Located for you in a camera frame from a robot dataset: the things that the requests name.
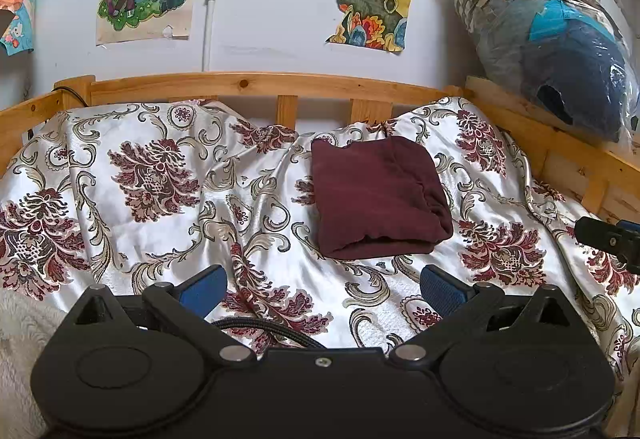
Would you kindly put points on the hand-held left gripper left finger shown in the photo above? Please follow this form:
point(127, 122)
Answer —
point(202, 291)

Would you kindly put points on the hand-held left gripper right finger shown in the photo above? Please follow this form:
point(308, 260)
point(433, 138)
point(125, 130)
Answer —
point(442, 291)

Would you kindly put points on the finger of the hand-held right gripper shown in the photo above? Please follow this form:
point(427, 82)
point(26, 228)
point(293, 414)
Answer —
point(607, 239)

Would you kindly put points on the maroon garment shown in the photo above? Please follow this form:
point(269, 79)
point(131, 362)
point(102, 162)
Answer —
point(375, 199)

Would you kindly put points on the floral satin bedspread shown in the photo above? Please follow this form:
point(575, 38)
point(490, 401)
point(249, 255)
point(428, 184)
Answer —
point(175, 219)

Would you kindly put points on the white fluffy blanket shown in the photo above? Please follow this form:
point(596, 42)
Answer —
point(20, 349)

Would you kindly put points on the plastic bag of blue clothing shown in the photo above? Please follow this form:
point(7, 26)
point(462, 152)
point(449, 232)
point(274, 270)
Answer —
point(555, 54)

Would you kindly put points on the wooden bed frame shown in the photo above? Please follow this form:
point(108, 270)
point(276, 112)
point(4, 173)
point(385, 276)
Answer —
point(300, 86)

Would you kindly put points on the orange-haired figure wall poster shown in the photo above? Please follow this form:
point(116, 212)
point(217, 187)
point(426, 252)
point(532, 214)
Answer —
point(17, 4)

